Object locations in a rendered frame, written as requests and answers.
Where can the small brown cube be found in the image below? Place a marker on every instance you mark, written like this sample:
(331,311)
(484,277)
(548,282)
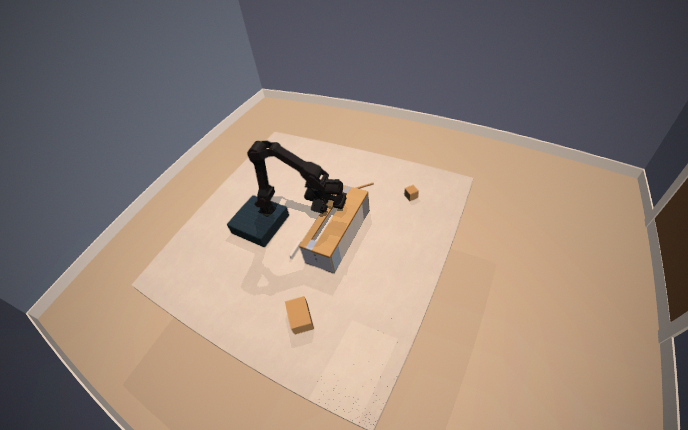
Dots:
(411,192)

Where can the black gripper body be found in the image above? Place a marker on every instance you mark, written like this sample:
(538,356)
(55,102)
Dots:
(339,200)

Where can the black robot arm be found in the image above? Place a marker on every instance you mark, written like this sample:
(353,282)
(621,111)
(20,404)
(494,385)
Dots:
(309,171)

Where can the tan rectangular block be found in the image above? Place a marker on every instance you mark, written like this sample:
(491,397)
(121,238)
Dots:
(299,317)

